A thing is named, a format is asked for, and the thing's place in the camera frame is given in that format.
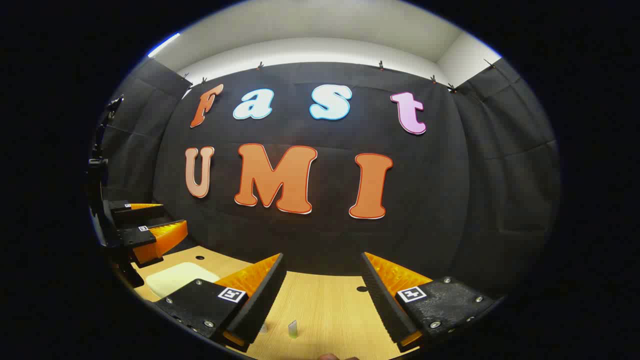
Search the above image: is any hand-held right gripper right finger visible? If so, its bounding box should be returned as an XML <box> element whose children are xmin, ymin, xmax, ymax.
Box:
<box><xmin>360</xmin><ymin>251</ymin><xmax>506</xmax><ymax>353</ymax></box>

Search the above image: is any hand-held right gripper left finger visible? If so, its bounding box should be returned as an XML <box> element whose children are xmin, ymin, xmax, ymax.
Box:
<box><xmin>154</xmin><ymin>252</ymin><xmax>288</xmax><ymax>353</ymax></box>

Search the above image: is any ceiling light strip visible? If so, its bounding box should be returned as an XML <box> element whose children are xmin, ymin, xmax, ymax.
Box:
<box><xmin>147</xmin><ymin>32</ymin><xmax>181</xmax><ymax>59</ymax></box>

